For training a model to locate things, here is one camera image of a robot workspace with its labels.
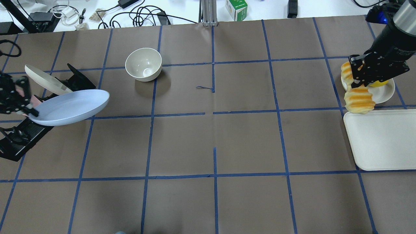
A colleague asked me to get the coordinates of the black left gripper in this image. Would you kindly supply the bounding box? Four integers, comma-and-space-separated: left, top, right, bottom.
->
0, 73, 39, 117

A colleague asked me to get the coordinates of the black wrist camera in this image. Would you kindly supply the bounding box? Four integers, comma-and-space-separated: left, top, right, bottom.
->
365, 3, 397, 25

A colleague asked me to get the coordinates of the aluminium frame post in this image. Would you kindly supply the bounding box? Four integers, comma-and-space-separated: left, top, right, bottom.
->
198, 0, 218, 27

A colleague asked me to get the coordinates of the black dish rack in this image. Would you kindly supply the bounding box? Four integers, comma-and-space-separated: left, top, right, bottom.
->
0, 63, 96, 162

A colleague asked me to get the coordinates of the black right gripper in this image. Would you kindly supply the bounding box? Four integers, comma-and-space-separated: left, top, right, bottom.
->
348, 23, 416, 88

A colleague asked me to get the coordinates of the green white carton box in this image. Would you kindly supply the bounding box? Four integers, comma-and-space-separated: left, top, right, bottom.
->
225, 0, 248, 22

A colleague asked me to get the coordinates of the pink plate in rack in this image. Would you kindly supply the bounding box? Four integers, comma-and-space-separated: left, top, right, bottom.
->
15, 80, 43, 115

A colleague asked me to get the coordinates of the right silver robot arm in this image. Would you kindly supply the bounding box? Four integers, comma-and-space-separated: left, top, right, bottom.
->
348, 0, 416, 88

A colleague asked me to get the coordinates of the black laptop charger brick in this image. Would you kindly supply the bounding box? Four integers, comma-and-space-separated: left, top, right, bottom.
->
118, 0, 139, 9

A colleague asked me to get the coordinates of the yellow lemon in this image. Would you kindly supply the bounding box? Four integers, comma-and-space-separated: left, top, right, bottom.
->
369, 80, 389, 87

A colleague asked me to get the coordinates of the cream ceramic bowl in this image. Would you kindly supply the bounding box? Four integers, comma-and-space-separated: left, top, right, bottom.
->
125, 48, 162, 82

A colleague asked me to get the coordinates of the black power adapter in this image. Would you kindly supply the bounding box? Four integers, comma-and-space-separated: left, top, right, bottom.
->
287, 0, 298, 18

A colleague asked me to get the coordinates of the cream plate in rack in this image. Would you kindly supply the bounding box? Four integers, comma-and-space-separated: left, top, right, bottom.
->
25, 65, 72, 95

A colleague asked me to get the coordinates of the light blue plate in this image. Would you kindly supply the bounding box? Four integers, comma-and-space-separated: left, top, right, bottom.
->
28, 89, 110, 126

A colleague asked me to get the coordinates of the cream round plate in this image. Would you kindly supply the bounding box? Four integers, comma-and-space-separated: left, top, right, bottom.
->
341, 62, 395, 104

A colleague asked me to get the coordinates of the white rectangular tray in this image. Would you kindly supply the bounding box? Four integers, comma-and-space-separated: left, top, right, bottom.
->
343, 109, 416, 171

